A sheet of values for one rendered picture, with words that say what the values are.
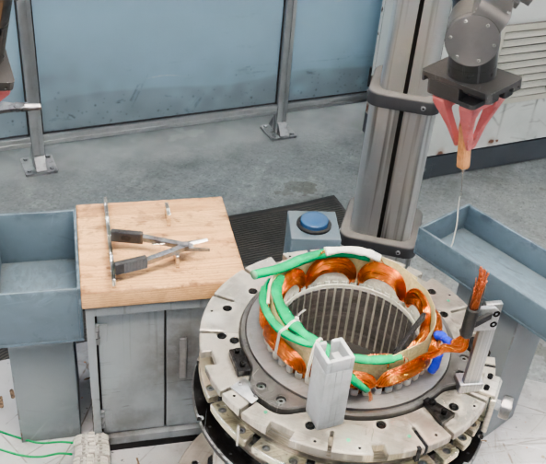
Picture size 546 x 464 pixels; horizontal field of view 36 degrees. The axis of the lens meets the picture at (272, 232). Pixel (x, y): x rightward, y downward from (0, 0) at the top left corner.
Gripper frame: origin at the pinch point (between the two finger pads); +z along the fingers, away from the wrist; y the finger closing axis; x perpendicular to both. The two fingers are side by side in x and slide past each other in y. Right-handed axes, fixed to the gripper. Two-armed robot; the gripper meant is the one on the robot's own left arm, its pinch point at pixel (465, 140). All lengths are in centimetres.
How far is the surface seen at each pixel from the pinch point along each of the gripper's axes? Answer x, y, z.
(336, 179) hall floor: 118, -145, 122
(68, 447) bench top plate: -51, -24, 37
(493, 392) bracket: -22.2, 22.6, 11.4
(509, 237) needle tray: 8.0, 3.2, 17.3
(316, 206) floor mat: 97, -133, 119
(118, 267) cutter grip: -41.2, -17.3, 7.1
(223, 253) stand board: -27.6, -15.2, 11.2
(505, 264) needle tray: 5.6, 4.6, 20.1
